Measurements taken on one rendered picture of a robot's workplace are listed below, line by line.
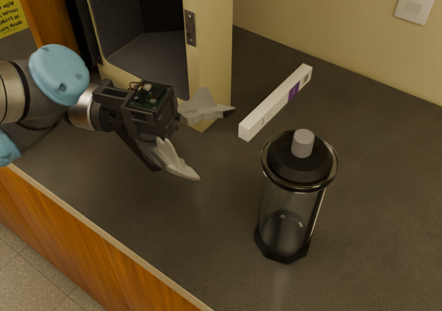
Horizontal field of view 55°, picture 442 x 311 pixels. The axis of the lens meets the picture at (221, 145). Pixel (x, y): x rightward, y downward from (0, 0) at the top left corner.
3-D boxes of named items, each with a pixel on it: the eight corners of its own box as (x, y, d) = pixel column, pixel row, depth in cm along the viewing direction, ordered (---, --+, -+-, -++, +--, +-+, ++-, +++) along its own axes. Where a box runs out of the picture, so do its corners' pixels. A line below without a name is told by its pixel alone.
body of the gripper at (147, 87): (154, 116, 59) (82, 100, 63) (164, 157, 66) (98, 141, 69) (177, 83, 64) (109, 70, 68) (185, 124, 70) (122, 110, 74)
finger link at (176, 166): (177, 166, 55) (145, 126, 61) (183, 193, 59) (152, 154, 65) (197, 155, 56) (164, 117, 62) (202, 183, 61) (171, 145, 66)
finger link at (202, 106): (235, 87, 65) (175, 100, 64) (236, 116, 70) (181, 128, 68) (229, 75, 67) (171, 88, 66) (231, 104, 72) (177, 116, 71)
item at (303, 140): (335, 152, 63) (344, 121, 58) (322, 200, 57) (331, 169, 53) (275, 137, 65) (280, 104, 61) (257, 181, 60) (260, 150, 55)
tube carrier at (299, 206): (319, 219, 78) (344, 140, 62) (306, 271, 71) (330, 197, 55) (263, 202, 80) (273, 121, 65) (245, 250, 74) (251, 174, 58)
